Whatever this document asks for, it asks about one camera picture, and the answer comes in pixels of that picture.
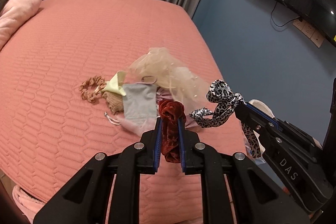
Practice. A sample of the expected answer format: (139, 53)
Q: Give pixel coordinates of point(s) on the brown scrunchie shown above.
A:
(91, 88)

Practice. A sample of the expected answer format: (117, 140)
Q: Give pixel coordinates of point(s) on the wall socket panel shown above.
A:
(309, 31)

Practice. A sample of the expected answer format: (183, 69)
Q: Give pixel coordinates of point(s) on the beige tulle fabric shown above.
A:
(172, 74)

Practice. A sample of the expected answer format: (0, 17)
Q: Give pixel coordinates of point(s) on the grey fabric pouch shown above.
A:
(139, 104)

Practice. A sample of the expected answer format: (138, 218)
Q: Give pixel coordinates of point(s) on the beige ribbed sock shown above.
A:
(114, 102)

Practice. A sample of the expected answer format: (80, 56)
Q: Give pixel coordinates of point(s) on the pink pillow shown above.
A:
(14, 14)

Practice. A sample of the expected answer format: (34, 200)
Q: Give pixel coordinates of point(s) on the dark red velvet scrunchie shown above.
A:
(171, 112)

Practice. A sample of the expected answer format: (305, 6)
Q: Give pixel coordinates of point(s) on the lilac fabric pouch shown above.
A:
(145, 124)

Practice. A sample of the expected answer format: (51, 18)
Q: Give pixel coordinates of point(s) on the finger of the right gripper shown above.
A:
(252, 118)

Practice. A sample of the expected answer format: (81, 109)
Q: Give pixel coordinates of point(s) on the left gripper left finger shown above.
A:
(106, 188)

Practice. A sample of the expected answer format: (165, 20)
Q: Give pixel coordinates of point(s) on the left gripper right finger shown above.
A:
(234, 189)

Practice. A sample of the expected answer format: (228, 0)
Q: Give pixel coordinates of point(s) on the light green cloth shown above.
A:
(114, 85)

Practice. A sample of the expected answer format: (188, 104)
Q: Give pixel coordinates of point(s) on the leopard print scrunchie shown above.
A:
(226, 100)

